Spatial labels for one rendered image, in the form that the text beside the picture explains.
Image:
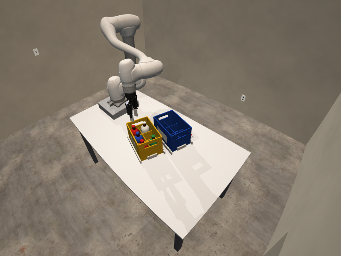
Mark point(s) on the cream white bottle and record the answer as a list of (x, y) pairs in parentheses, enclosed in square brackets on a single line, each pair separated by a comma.
[(145, 128)]

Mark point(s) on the brown crate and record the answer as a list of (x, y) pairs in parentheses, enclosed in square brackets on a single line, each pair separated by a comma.
[(143, 152)]

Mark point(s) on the blue bottle with grey label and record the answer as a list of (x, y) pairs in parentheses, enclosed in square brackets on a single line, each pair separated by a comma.
[(138, 137)]

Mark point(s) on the dark blue crate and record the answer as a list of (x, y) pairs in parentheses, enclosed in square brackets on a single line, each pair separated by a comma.
[(174, 130)]

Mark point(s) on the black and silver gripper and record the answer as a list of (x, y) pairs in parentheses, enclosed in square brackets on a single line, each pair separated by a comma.
[(131, 102)]

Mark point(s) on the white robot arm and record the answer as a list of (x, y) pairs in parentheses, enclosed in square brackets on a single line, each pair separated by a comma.
[(132, 76)]

